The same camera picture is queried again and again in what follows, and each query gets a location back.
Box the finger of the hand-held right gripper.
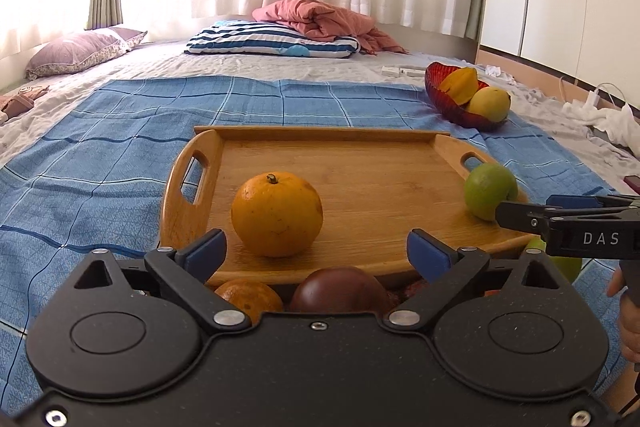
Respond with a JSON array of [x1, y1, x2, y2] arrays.
[[546, 194, 638, 212], [495, 201, 566, 235]]

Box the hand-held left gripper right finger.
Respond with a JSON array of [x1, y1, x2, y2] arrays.
[[382, 228, 563, 335]]

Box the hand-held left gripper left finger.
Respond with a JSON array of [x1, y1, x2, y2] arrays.
[[74, 228, 252, 335]]

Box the red ribbed tomato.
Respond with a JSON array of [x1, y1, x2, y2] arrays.
[[399, 278, 432, 303]]

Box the green round fruit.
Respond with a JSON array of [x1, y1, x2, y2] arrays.
[[463, 163, 519, 221], [524, 236, 584, 284]]

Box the small orange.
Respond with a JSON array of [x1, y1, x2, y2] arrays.
[[214, 279, 286, 325]]

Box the large orange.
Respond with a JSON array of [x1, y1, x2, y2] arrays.
[[231, 172, 324, 258]]

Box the wooden tray with handles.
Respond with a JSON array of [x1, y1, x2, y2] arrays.
[[159, 125, 531, 288]]

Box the dark purple passion fruit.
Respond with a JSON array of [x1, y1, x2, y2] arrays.
[[289, 266, 398, 314]]

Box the person's right hand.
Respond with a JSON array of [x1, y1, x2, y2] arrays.
[[606, 266, 640, 364]]

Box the white cloth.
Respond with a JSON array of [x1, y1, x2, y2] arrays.
[[562, 99, 640, 146]]

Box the yellow mango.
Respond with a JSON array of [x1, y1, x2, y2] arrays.
[[466, 87, 512, 122], [439, 68, 479, 105]]

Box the red glass bowl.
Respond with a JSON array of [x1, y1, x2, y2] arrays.
[[425, 62, 511, 129]]

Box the blue checked blanket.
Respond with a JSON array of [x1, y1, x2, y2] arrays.
[[0, 77, 626, 408]]

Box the crumpled white tissue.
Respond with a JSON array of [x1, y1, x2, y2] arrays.
[[484, 64, 516, 82]]

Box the blue white striped pillow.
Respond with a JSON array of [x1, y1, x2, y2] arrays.
[[184, 21, 361, 58]]

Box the pink clothes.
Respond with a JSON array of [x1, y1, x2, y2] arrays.
[[0, 86, 50, 124]]

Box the purple floral pillow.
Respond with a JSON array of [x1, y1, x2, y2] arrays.
[[25, 27, 148, 80]]

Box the pink quilt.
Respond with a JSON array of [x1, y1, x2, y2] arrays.
[[252, 0, 408, 55]]

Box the white cable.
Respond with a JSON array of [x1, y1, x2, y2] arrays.
[[597, 83, 635, 108]]

